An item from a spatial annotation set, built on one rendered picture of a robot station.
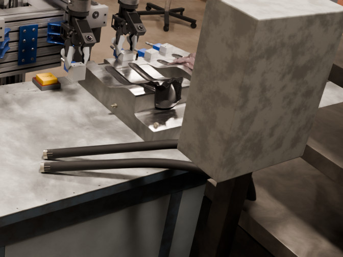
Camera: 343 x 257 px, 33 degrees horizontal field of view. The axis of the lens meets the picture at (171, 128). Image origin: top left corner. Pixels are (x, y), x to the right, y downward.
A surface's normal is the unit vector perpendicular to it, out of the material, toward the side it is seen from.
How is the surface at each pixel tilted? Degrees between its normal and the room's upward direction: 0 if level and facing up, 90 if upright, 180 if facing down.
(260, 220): 0
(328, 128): 0
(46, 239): 90
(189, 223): 90
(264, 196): 0
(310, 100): 90
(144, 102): 84
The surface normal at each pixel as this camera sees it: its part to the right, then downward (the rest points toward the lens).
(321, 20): 0.59, 0.48
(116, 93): -0.79, 0.18
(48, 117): 0.17, -0.86
